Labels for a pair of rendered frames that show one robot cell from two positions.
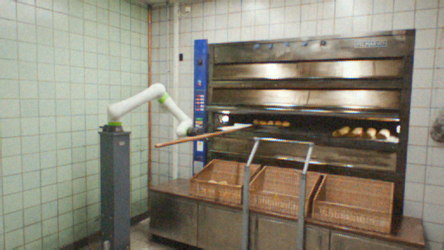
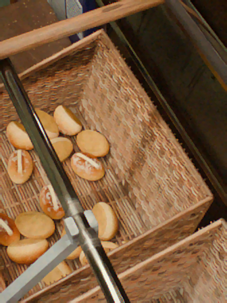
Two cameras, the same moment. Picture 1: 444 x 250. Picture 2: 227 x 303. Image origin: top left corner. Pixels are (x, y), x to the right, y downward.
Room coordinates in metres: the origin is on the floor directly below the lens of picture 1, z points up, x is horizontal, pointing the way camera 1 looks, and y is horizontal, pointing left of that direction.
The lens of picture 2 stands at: (2.50, -0.63, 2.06)
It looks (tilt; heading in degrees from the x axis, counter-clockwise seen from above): 55 degrees down; 38
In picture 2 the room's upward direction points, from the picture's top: 1 degrees counter-clockwise
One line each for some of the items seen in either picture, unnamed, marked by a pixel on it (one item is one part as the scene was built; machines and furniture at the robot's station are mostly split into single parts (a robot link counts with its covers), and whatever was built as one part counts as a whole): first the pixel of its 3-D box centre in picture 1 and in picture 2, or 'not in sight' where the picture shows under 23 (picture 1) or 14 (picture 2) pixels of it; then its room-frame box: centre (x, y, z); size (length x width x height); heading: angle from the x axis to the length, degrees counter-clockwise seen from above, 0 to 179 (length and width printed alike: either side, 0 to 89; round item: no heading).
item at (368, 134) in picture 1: (362, 132); not in sight; (3.19, -1.39, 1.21); 0.61 x 0.48 x 0.06; 151
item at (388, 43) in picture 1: (296, 49); not in sight; (3.11, -0.68, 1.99); 1.80 x 0.08 x 0.21; 61
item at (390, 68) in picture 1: (294, 69); not in sight; (3.09, -0.67, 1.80); 1.79 x 0.11 x 0.19; 61
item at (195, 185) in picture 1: (225, 179); (63, 172); (3.13, -0.04, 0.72); 0.56 x 0.49 x 0.28; 62
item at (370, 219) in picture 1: (354, 200); not in sight; (2.56, -1.08, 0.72); 0.56 x 0.49 x 0.28; 61
